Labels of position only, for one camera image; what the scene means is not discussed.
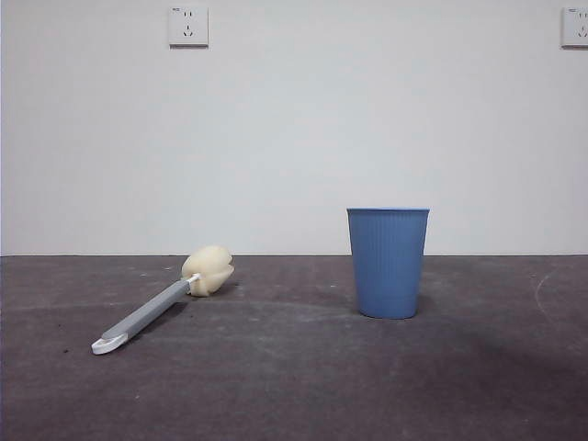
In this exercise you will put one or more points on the blue ribbed plastic cup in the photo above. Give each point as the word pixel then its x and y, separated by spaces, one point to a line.
pixel 388 266

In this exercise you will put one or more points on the white wall socket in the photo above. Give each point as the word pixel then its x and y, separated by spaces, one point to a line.
pixel 574 25
pixel 188 25

